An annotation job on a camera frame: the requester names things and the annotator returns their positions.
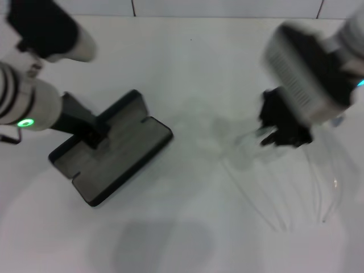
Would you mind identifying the clear transparent glasses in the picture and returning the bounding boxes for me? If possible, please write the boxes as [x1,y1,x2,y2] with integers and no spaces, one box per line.
[221,125,342,231]

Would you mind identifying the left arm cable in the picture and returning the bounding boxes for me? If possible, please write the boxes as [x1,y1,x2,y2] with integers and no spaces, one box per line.
[0,125,24,145]

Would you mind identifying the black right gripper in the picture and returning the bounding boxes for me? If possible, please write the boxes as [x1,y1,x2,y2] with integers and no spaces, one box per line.
[258,87,313,149]

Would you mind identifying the black glasses case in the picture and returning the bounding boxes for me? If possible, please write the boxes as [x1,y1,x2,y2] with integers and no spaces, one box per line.
[48,89,173,208]

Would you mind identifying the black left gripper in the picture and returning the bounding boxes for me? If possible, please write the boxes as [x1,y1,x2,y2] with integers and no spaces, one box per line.
[58,91,111,150]

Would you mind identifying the right arm cable with plug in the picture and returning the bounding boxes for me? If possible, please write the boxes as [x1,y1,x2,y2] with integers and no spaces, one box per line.
[331,113,347,128]

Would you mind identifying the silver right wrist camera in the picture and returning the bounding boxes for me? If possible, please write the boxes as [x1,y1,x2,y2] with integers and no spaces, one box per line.
[261,22,359,126]

